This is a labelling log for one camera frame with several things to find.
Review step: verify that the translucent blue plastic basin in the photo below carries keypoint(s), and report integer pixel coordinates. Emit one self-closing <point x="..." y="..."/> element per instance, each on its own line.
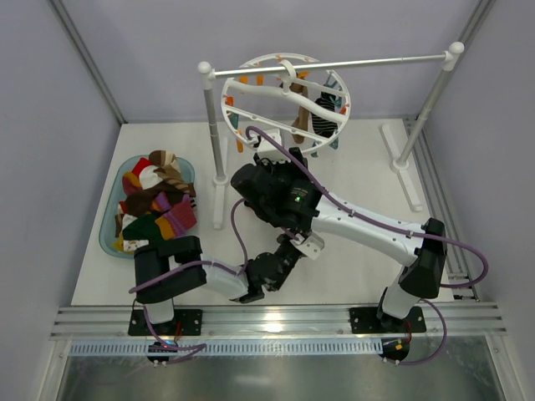
<point x="117" y="200"/>

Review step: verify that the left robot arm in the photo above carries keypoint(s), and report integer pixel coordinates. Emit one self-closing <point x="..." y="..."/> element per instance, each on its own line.
<point x="169" y="269"/>

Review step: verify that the white round clip hanger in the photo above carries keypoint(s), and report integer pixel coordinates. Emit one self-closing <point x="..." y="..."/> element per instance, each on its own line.
<point x="284" y="104"/>

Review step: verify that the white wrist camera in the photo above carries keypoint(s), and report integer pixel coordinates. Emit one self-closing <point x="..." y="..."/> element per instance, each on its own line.
<point x="266" y="150"/>
<point x="310" y="245"/>

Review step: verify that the orange plastic clip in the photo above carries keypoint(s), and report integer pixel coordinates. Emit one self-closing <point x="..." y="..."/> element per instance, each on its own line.
<point x="240" y="147"/>

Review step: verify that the slotted cable duct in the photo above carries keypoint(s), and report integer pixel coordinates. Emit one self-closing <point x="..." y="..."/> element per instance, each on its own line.
<point x="229" y="347"/>

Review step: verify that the tan ribbed sock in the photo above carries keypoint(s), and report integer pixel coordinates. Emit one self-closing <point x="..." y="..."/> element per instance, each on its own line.
<point x="301" y="122"/>

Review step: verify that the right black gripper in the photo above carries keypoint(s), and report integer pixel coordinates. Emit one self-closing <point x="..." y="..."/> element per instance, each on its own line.
<point x="293" y="156"/>

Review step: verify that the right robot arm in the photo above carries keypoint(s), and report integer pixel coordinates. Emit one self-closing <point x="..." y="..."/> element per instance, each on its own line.
<point x="417" y="248"/>

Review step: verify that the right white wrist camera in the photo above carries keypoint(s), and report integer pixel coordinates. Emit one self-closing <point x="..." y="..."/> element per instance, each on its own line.
<point x="266" y="150"/>

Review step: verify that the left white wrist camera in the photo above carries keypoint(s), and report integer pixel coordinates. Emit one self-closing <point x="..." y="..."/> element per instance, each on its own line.
<point x="310" y="245"/>

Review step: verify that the aluminium mounting rail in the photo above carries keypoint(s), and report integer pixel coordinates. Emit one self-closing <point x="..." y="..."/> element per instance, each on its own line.
<point x="294" y="321"/>

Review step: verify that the black white striped sock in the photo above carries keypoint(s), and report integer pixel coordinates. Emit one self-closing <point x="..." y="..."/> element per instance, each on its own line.
<point x="321" y="126"/>

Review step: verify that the white metal clothes rack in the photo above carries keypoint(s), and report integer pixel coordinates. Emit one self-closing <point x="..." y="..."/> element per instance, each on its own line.
<point x="399" y="156"/>

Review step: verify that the pile of colourful socks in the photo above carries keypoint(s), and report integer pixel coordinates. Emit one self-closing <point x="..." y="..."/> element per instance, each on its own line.
<point x="154" y="196"/>

